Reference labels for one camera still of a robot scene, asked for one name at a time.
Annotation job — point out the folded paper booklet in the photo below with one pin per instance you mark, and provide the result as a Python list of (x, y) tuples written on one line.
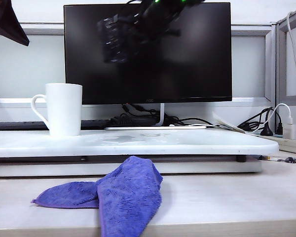
[(227, 124)]

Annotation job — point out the white monitor stand neck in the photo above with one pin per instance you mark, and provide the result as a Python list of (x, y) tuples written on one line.
[(161, 113)]

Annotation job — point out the small yellow connector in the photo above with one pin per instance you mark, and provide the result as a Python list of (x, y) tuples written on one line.
[(266, 157)]

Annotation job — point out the white USB charger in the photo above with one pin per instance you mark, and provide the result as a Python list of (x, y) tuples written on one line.
[(289, 130)]

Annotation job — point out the black computer monitor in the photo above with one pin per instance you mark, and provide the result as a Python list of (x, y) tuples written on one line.
[(187, 74)]

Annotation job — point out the grey aluminium partition frame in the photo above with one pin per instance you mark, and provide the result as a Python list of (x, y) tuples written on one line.
[(27, 32), (281, 74)]

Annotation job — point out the white flat monitor base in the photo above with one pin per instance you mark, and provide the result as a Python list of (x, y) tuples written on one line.
[(192, 127)]

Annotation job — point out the purple microfiber cloth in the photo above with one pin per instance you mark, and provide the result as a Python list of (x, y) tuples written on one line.
[(128, 197)]

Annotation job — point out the black round power plug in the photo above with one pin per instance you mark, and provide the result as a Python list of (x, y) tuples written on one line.
[(267, 132)]

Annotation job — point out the white ceramic mug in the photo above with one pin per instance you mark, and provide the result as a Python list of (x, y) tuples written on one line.
[(64, 111)]

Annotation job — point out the white power strip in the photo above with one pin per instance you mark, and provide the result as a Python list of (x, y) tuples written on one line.
[(286, 144)]

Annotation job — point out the black textured glass cup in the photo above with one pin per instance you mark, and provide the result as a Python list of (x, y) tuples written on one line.
[(113, 39)]

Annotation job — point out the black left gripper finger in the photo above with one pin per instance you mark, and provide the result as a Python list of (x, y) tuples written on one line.
[(7, 22)]

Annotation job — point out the white desk riser board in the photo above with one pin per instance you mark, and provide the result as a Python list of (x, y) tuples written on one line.
[(212, 143)]

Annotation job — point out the small black power plug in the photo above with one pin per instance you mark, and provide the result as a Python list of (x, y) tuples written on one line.
[(279, 129)]

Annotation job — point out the small black clip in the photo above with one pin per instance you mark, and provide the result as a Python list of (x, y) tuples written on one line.
[(290, 160)]

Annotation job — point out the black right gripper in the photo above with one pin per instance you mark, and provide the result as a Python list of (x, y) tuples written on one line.
[(158, 17)]

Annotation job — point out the black riser foot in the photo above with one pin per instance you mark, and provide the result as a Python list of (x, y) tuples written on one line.
[(241, 158)]

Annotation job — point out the black keyboard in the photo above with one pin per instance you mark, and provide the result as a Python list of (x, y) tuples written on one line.
[(14, 125)]

